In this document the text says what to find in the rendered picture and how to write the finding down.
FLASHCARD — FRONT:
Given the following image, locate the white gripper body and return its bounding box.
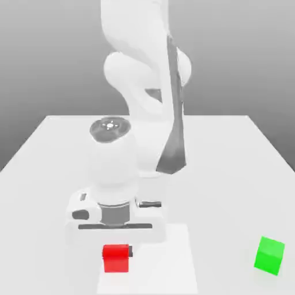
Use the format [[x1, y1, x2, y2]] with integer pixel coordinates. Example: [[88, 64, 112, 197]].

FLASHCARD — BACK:
[[65, 215, 167, 247]]

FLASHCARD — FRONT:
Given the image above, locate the small red cube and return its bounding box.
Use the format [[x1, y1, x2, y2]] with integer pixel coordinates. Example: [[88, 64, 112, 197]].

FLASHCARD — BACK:
[[102, 244, 130, 274]]

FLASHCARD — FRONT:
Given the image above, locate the small green cube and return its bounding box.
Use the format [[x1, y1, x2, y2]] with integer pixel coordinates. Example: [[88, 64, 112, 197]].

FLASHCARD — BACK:
[[253, 236, 286, 277]]

